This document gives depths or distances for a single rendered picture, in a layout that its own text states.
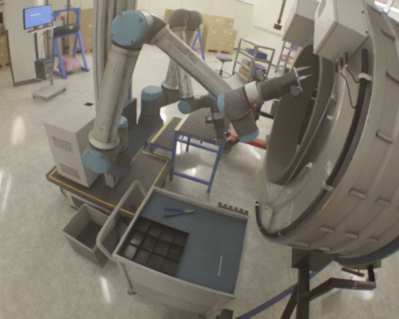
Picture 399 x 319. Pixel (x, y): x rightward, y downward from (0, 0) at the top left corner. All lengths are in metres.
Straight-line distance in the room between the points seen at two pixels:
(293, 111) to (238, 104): 0.91
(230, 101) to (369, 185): 0.54
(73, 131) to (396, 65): 1.54
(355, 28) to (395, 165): 0.42
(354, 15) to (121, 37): 0.76
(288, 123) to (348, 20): 1.05
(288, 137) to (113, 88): 1.22
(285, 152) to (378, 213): 0.93
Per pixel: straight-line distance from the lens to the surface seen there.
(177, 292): 1.31
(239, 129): 0.84
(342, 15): 0.77
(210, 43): 8.10
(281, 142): 1.58
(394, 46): 0.82
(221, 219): 1.14
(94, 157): 1.00
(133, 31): 0.74
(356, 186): 0.68
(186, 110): 1.33
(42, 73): 4.19
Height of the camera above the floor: 1.57
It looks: 39 degrees down
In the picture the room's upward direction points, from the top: 12 degrees clockwise
